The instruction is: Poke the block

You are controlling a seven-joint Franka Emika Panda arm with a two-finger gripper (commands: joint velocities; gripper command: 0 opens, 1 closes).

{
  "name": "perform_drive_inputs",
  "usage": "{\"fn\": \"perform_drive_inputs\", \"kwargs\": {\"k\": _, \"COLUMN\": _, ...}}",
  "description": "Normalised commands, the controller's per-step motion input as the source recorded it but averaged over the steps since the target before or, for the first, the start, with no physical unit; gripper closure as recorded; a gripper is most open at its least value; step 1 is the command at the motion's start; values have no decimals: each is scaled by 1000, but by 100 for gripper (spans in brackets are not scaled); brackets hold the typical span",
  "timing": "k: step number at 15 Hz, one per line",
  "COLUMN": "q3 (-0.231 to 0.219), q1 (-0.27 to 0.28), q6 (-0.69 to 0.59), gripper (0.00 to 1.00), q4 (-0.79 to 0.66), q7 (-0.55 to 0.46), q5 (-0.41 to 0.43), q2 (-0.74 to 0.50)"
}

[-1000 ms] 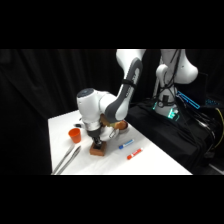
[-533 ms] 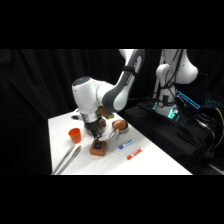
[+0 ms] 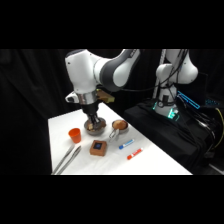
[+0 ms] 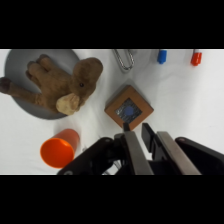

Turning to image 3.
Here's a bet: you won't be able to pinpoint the metal kitchen tongs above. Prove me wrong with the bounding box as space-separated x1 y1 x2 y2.
50 144 83 176

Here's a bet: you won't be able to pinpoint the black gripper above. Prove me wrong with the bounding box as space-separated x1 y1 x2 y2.
81 102 102 130

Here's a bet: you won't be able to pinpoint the brown bread roll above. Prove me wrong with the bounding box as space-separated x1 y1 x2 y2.
112 120 129 131

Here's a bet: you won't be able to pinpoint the blue glowing strip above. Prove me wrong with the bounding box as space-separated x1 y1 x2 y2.
176 90 202 110

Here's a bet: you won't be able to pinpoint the orange plastic cup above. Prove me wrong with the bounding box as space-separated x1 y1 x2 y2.
68 127 83 145

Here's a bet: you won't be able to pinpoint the black robot stand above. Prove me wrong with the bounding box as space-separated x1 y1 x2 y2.
122 99 224 176

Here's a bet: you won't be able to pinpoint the green indicator light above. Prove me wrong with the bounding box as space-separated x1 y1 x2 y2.
151 101 181 122

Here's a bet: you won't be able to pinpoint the brown plush bear toy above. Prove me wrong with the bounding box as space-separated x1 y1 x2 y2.
86 122 101 132

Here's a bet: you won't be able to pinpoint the grey round plate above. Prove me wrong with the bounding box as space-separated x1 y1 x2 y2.
83 117 108 136

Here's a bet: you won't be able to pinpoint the red marker pen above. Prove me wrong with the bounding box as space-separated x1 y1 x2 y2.
126 147 144 161

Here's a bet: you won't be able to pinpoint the blue marker pen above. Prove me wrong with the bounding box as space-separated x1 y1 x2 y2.
118 138 135 150

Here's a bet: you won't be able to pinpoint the small metal pot with handle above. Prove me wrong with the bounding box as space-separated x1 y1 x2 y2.
108 119 130 140

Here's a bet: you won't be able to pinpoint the wooden block with blue dot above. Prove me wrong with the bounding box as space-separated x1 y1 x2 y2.
89 139 108 157

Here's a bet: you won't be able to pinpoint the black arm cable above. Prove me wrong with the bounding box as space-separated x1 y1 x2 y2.
114 66 183 94

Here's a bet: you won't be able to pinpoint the black curtain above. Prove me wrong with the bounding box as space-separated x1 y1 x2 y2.
0 49 224 176

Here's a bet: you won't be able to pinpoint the yellow cable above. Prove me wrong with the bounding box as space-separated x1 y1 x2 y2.
211 107 224 151

